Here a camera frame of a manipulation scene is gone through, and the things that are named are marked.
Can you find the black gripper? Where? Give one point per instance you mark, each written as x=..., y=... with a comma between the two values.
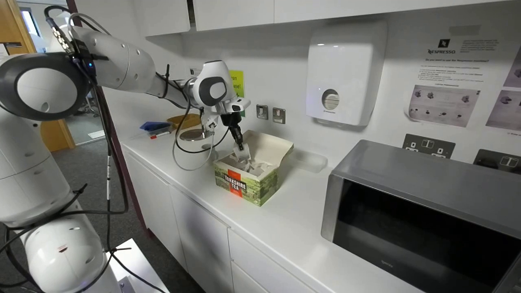
x=231, y=124

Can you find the white tea bag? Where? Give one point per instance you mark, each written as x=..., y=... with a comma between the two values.
x=242, y=155

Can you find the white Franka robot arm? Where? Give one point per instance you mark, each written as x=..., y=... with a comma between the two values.
x=49, y=180

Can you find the white tea bags pile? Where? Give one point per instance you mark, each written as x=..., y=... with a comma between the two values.
x=259, y=165

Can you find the green tea box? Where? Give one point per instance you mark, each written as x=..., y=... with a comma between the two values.
x=249, y=188

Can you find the green clean after use poster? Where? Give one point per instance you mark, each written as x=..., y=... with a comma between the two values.
x=236, y=84

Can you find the blue flat item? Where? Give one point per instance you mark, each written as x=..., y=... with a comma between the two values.
x=154, y=127

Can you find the white base cabinets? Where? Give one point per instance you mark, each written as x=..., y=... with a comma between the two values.
x=205, y=245

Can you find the white paper towel dispenser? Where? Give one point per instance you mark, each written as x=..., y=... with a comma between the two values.
x=343, y=75

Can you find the white paper sheet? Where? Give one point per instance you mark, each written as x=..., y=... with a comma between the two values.
x=135, y=266

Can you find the wooden door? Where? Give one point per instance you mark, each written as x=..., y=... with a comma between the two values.
x=54, y=136

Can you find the stainless steel microwave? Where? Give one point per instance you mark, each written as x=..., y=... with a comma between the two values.
x=423, y=228

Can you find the coffee machine instruction sheet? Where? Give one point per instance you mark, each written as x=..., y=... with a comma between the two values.
x=449, y=82

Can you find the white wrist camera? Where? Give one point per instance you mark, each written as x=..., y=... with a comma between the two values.
x=239, y=105

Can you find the wall socket plate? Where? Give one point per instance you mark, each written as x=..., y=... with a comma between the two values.
x=262, y=111
x=278, y=114

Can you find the white wall cabinets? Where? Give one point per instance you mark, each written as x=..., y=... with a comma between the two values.
x=325, y=10

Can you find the black double wall socket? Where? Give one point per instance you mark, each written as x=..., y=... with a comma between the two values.
x=428, y=147
x=498, y=162

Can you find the wall sheet with dark pictures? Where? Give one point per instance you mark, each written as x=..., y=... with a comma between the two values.
x=506, y=92

